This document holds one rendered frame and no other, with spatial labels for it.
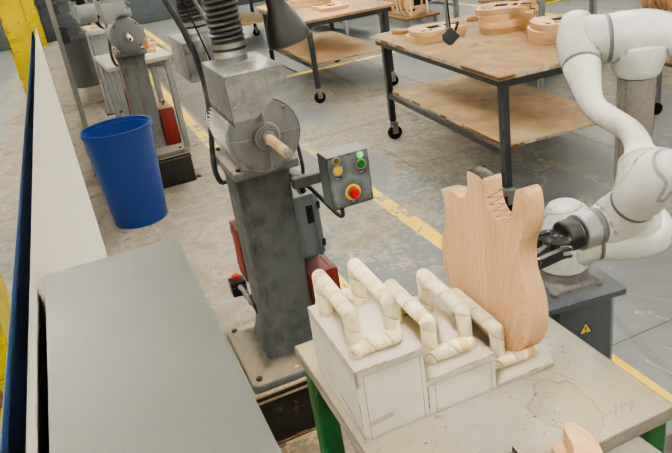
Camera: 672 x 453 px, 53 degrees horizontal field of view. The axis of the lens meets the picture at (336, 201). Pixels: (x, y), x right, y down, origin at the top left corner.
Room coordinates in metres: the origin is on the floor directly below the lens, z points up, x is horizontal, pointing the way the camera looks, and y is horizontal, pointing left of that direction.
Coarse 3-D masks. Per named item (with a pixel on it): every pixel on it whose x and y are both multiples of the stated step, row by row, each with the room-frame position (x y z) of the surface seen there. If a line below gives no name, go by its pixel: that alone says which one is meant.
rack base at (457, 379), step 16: (448, 320) 1.26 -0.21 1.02; (416, 336) 1.22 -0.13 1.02; (448, 336) 1.20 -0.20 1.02; (464, 352) 1.14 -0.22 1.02; (480, 352) 1.13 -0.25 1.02; (432, 368) 1.10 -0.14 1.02; (448, 368) 1.10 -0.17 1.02; (464, 368) 1.10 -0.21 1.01; (480, 368) 1.11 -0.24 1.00; (432, 384) 1.07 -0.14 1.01; (448, 384) 1.09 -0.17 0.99; (464, 384) 1.10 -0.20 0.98; (480, 384) 1.11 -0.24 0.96; (432, 400) 1.07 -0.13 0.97; (448, 400) 1.09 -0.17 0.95; (464, 400) 1.10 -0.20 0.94
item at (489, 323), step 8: (456, 288) 1.34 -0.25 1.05; (464, 296) 1.30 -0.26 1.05; (472, 304) 1.27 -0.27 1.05; (472, 312) 1.25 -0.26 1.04; (480, 312) 1.23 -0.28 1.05; (480, 320) 1.21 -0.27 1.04; (488, 320) 1.20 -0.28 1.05; (496, 320) 1.20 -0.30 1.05; (488, 328) 1.18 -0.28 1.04; (496, 328) 1.17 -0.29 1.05
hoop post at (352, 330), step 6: (342, 318) 1.08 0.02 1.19; (354, 318) 1.07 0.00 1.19; (348, 324) 1.07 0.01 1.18; (354, 324) 1.07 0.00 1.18; (348, 330) 1.07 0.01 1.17; (354, 330) 1.07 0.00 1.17; (360, 330) 1.08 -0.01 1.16; (348, 336) 1.07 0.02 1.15; (354, 336) 1.07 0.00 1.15; (360, 336) 1.07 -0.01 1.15; (348, 342) 1.07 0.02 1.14; (354, 342) 1.07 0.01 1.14; (348, 348) 1.07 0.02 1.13; (348, 354) 1.08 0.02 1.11
